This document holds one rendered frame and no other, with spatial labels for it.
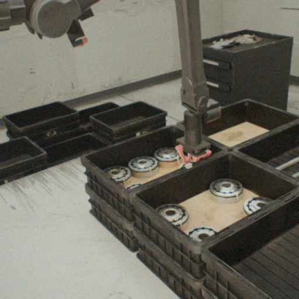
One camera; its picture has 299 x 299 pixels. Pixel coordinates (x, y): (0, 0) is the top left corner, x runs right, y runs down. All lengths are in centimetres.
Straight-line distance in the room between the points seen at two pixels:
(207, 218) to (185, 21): 55
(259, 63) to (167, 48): 233
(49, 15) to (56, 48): 347
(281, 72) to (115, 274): 223
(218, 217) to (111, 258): 35
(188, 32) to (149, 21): 375
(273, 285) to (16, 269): 75
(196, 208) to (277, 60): 197
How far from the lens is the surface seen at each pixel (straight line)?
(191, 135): 133
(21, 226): 154
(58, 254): 138
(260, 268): 109
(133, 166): 145
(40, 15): 89
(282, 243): 117
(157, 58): 505
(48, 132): 269
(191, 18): 116
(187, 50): 119
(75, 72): 450
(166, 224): 105
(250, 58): 285
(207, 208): 127
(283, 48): 311
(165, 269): 118
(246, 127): 181
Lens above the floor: 156
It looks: 27 degrees down
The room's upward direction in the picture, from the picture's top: 3 degrees counter-clockwise
